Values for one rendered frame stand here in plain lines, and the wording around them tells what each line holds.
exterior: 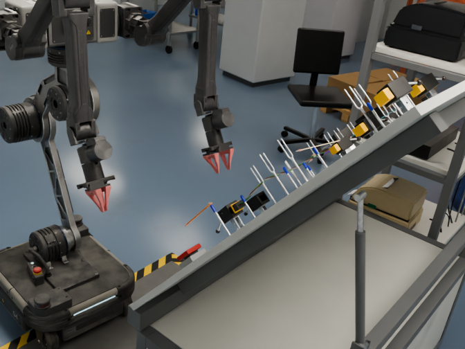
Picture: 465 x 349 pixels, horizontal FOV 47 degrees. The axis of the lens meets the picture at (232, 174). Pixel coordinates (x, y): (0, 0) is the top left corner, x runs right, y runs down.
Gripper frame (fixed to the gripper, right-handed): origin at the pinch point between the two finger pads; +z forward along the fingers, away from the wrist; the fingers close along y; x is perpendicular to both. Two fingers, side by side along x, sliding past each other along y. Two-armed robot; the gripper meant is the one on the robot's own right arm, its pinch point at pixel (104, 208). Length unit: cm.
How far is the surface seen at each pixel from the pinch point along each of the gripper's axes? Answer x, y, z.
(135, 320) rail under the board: -12.6, -6.4, 32.0
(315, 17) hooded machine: 329, 568, -132
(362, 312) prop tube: -75, 15, 33
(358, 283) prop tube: -77, 15, 26
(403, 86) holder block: -88, 31, -13
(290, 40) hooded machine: 270, 431, -93
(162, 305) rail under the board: -14.0, 2.6, 31.2
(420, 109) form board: -107, 2, -10
